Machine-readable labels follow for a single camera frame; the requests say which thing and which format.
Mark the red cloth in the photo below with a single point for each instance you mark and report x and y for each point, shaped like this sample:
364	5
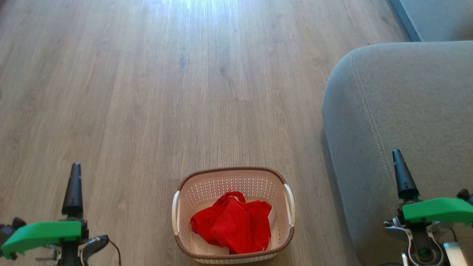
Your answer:
232	225

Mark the wrist black camera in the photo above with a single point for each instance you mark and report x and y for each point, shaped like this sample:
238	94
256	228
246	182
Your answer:
13	224
464	194

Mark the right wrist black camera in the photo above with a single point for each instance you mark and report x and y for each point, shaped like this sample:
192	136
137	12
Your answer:
464	194

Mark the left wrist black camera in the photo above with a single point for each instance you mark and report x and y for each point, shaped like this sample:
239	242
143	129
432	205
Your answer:
13	224

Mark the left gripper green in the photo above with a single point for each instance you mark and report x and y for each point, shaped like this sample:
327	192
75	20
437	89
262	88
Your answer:
40	234

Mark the grey fabric sofa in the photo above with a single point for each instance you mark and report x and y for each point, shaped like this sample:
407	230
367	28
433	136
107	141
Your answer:
406	103

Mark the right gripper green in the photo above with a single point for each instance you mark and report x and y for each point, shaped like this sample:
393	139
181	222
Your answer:
438	210

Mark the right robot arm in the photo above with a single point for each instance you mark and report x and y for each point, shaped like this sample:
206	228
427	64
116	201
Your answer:
421	245

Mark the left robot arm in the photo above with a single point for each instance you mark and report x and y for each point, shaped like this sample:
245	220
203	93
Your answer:
68	256

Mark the white brown-rimmed laundry basket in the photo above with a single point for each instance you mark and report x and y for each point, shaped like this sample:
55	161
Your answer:
207	184

